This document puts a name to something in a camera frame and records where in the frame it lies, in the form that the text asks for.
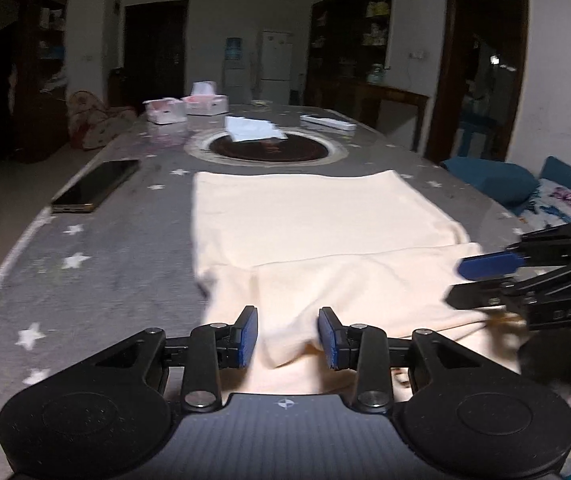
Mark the round dark table inset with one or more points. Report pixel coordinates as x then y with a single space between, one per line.
295 151

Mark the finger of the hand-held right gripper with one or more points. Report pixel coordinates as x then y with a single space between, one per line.
485 266
515 290

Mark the floral armchair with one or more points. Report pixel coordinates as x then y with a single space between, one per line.
93 120

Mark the printed blanket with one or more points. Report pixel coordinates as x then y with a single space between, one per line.
560 205

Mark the small pink tissue box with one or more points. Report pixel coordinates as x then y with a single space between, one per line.
165 111

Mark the dark wooden door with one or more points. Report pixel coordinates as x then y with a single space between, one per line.
155 55

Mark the wooden side table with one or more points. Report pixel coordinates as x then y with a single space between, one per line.
395 97

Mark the blue cushion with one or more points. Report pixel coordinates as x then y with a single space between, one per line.
490 180

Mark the teal glass jar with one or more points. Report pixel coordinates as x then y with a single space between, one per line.
376 74

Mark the blue water bottle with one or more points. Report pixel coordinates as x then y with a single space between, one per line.
234 50

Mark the blue stool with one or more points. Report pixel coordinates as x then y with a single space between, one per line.
478 127

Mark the white refrigerator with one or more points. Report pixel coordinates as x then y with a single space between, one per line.
275 65

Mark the white water dispenser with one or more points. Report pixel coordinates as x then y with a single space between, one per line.
234 84

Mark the large pink tissue box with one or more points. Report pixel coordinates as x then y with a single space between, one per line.
206 102

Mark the white remote control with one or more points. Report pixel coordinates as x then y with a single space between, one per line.
328 122

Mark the white paper sheet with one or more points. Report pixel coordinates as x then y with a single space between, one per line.
251 128

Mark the cream cloth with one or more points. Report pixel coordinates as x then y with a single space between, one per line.
315 210

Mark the black smartphone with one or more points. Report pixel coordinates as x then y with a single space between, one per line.
95 185

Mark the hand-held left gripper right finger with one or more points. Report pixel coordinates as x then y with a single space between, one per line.
327 338

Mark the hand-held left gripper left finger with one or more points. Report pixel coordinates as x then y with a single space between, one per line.
248 336

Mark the dark wooden door frame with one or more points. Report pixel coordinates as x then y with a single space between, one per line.
438 60

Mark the dark wooden shelf cabinet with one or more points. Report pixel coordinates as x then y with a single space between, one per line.
40 85

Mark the grey star-print tablecloth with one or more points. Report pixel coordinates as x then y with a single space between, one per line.
115 260

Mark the dark wooden display cabinet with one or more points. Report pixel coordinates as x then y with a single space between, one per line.
348 35

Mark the white wall socket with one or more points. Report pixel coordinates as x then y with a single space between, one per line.
418 54

